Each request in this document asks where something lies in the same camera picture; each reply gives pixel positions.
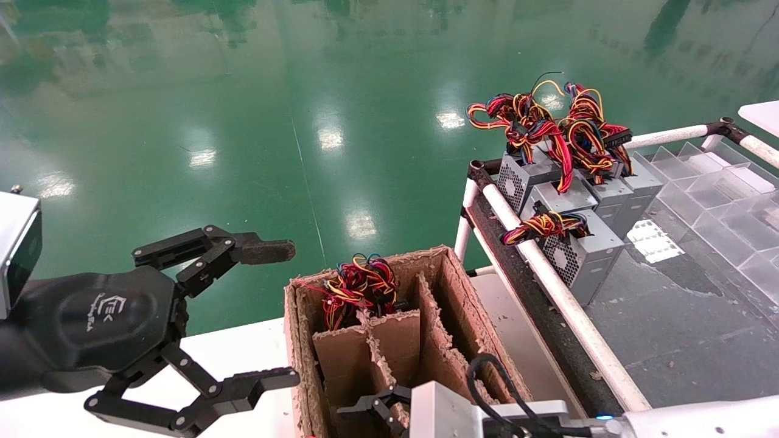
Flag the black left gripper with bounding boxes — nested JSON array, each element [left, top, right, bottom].
[[12, 224, 301, 438]]

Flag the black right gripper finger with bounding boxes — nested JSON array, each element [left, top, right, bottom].
[[337, 388, 413, 422], [365, 406, 413, 438]]

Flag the brown cardboard divider box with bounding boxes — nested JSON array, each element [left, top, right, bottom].
[[284, 245, 533, 438]]

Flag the dark conveyor belt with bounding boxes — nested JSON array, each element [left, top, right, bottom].
[[469, 161, 779, 420]]

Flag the clear acrylic divider tray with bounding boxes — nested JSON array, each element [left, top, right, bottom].
[[630, 135, 779, 305]]

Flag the white table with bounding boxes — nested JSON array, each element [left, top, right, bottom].
[[738, 100, 779, 138]]

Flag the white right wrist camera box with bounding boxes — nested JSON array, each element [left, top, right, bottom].
[[411, 381, 570, 438]]

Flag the short black cable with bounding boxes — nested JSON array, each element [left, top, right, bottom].
[[466, 354, 609, 438]]

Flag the grey power supply with wires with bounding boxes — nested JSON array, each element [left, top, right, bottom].
[[618, 152, 665, 239], [500, 207, 625, 306], [523, 179, 600, 223], [467, 72, 574, 214], [296, 252, 408, 332], [559, 81, 635, 231]]

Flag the white pipe frame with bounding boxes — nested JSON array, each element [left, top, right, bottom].
[[453, 117, 779, 414]]

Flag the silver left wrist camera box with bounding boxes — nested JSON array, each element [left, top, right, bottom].
[[0, 186, 42, 320]]

